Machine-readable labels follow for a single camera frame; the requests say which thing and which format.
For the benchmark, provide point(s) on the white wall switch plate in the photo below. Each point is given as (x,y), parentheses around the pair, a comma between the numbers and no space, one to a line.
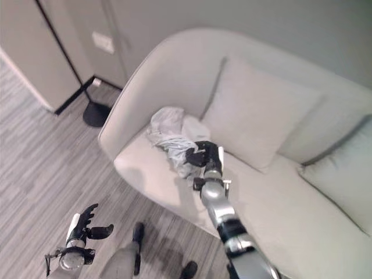
(102,42)

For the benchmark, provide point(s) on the beige cabinet with black trim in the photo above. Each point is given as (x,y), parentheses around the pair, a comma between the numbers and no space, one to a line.
(37,52)

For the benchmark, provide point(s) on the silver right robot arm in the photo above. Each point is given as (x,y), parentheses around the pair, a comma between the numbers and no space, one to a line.
(232,223)

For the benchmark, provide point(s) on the pale green sofa cushion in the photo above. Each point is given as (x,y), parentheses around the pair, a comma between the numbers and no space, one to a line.
(343,174)

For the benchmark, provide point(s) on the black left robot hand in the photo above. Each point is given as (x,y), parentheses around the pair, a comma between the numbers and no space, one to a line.
(85,225)

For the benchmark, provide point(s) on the dark robot foot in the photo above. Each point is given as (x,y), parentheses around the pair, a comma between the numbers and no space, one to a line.
(138,232)
(189,268)

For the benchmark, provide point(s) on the silver robot leg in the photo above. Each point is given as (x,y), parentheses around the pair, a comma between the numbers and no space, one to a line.
(122,261)

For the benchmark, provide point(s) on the cream fabric sofa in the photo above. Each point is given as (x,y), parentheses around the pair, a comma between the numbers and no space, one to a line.
(244,151)

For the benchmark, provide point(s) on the large cream sofa cushion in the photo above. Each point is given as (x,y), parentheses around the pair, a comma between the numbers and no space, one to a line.
(258,116)

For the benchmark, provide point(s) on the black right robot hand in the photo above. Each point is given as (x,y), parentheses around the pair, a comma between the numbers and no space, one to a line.
(200,157)

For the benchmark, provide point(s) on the white floor-level wall socket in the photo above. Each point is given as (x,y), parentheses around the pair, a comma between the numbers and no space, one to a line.
(96,82)

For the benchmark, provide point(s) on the light grey garment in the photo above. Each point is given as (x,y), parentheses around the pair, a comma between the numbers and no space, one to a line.
(177,139)

